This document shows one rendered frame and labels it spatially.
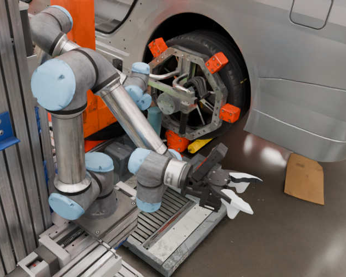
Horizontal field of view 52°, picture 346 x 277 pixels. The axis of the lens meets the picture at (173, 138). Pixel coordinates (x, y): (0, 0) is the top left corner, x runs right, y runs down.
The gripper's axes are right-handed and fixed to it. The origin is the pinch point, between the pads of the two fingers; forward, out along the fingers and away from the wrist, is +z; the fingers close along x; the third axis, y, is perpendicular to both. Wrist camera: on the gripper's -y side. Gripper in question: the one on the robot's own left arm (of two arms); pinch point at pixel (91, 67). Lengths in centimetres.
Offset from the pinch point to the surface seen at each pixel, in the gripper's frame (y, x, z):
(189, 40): -36, 52, -11
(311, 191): 17, 172, -102
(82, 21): -18.2, 11.7, 28.3
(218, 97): -14, 55, -42
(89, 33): -14.0, 19.1, 27.7
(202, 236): 68, 86, -63
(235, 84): -25, 59, -45
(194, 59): -27, 47, -22
